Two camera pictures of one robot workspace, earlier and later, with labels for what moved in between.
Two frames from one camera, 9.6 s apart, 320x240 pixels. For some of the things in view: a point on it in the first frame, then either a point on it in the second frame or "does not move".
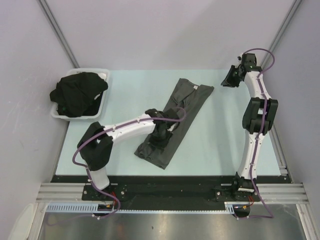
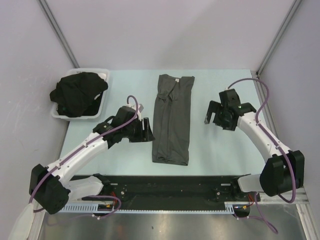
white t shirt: (103, 76) does not move
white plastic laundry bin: (54, 112) does not move
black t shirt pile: (74, 94) does not move
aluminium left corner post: (47, 10) does not move
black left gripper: (162, 144) → (139, 138)
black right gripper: (228, 81) → (215, 107)
